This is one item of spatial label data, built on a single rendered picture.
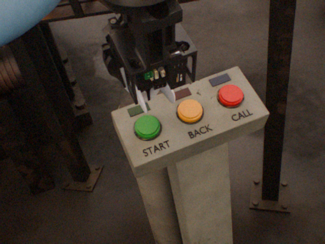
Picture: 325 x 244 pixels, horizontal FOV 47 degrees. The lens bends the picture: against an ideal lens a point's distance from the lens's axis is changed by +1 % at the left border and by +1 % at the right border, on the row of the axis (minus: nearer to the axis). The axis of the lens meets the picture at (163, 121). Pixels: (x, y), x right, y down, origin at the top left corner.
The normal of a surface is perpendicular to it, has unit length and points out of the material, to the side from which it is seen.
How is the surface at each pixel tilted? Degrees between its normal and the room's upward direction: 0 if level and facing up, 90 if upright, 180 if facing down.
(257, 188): 0
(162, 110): 20
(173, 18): 110
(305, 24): 0
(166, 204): 90
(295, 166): 0
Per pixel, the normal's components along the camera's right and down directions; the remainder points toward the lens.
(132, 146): -0.01, -0.50
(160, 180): 0.14, 0.64
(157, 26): 0.41, 0.78
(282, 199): -0.15, -0.74
